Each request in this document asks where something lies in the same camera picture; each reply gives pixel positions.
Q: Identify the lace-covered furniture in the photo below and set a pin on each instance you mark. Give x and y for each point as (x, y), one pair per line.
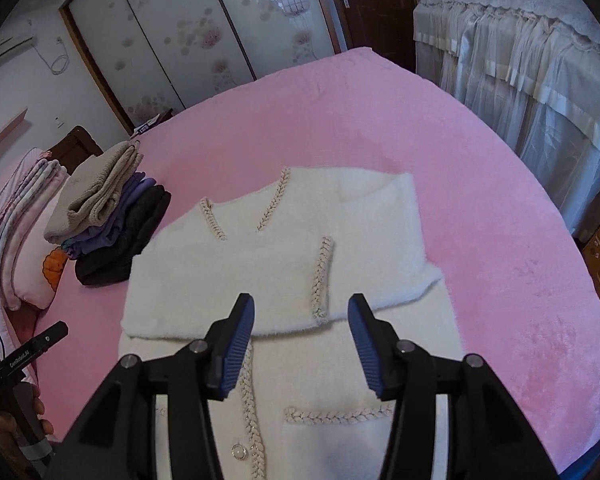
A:
(530, 85)

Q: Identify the brown wooden door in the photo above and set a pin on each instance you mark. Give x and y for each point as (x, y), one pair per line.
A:
(380, 10)

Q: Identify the person's left hand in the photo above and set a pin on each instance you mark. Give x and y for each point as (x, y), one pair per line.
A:
(42, 422)

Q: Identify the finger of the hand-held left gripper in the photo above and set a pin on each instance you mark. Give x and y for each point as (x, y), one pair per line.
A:
(52, 335)

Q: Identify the beige folded sweater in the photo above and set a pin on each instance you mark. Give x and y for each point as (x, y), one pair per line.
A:
(90, 190)

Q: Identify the teal folded garment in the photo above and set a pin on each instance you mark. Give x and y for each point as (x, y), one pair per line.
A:
(71, 252)

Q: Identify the white knit cardigan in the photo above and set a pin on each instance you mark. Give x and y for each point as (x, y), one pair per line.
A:
(290, 240)

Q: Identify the white air conditioner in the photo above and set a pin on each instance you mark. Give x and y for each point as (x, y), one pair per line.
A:
(10, 50)

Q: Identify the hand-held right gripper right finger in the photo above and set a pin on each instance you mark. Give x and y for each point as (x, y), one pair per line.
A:
(365, 345)

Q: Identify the folded pink quilt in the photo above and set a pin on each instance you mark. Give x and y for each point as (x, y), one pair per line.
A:
(20, 200)

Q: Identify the purple folded garment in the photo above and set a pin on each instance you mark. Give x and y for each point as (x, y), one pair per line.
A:
(125, 210)

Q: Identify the floral sliding-door wardrobe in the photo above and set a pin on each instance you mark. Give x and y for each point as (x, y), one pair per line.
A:
(180, 35)

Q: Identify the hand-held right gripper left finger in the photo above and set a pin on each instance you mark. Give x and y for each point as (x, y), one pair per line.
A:
(237, 345)

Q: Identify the dark wooden headboard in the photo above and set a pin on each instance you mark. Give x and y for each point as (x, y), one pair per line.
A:
(75, 142)

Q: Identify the pink pillow with orange print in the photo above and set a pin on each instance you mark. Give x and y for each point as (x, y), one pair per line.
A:
(40, 280)

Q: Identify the dark wooden nightstand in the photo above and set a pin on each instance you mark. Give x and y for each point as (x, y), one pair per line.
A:
(152, 122)

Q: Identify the pink bed blanket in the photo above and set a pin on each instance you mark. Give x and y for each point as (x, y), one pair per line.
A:
(480, 210)

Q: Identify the light wooden wall shelf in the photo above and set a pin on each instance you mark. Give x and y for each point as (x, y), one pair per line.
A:
(5, 135)

